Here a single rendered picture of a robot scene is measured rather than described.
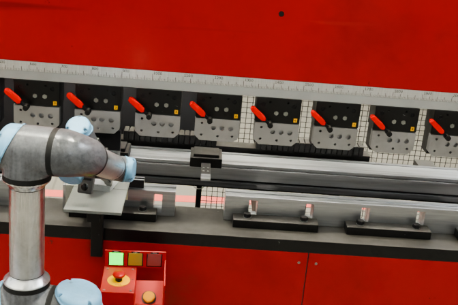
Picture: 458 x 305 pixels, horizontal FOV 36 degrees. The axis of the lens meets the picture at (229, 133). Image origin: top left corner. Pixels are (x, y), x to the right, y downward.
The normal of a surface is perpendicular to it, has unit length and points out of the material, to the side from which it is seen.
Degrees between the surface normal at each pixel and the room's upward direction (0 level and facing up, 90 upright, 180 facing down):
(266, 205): 90
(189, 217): 0
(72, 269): 90
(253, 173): 90
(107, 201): 0
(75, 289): 7
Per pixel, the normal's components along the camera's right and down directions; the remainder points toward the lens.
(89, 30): 0.03, 0.33
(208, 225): 0.08, -0.94
